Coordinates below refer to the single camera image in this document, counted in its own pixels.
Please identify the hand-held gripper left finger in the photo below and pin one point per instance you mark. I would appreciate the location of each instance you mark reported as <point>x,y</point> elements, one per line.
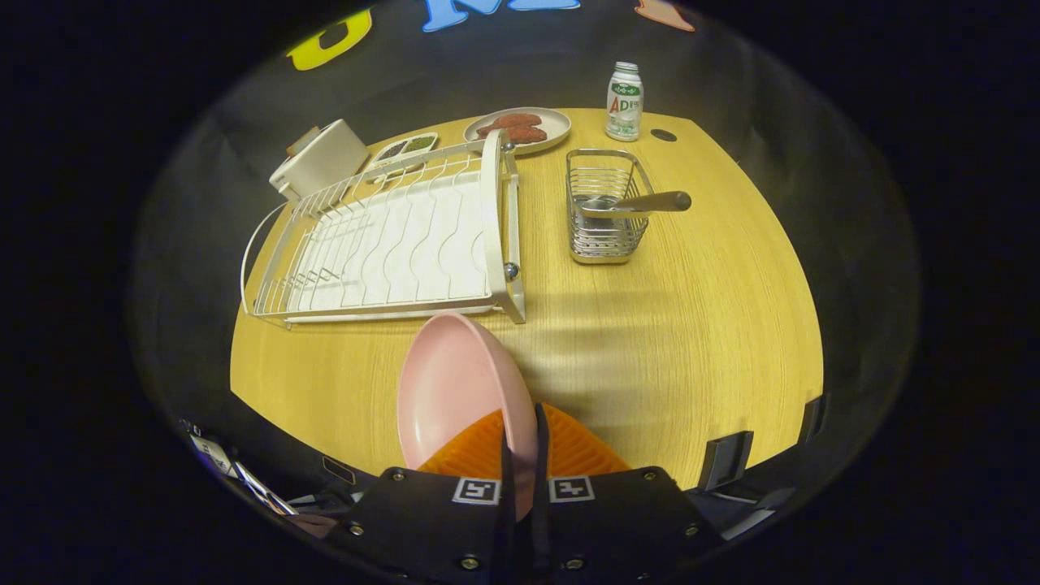
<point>505,536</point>

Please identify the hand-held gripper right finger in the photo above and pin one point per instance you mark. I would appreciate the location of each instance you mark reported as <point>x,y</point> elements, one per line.
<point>541,528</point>

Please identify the pink plate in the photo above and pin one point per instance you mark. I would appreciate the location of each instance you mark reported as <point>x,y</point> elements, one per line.
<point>455,390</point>

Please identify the white divided condiment dish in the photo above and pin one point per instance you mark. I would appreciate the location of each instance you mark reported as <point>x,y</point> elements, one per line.
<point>406,148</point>

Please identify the beige plate with meat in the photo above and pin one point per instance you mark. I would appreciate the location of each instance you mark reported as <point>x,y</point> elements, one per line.
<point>556,122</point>

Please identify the dark device with white labels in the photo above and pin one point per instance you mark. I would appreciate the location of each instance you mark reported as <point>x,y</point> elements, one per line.
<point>213,453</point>

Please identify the white toaster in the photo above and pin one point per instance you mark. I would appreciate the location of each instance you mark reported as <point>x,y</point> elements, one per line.
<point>325,158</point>

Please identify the white drink bottle green label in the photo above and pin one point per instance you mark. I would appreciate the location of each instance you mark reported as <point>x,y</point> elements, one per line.
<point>624,101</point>

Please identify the toast slice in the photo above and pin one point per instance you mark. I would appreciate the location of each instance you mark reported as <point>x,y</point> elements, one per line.
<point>301,142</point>

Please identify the black table bracket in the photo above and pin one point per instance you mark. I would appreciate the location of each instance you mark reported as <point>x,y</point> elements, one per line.
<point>725,459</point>
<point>812,418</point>

